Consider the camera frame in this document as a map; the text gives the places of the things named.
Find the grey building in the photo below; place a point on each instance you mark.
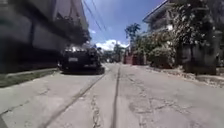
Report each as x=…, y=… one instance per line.
x=36, y=33

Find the grass strip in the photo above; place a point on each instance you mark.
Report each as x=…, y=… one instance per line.
x=23, y=77

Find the row of trees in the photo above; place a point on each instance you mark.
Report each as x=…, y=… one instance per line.
x=193, y=23

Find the red gate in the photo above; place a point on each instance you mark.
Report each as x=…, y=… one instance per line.
x=133, y=60

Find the dark car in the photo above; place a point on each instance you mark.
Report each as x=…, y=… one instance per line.
x=80, y=60

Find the grey wall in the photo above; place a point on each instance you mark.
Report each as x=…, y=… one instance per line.
x=200, y=58

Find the concrete kerb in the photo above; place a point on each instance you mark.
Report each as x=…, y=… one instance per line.
x=200, y=78

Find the grey concrete road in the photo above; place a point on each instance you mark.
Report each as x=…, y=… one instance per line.
x=150, y=100

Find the palm tree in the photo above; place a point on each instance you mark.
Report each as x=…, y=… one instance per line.
x=132, y=30

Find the pale building with balcony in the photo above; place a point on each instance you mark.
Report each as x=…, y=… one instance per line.
x=158, y=20

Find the green bush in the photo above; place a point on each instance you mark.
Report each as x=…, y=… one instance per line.
x=161, y=57

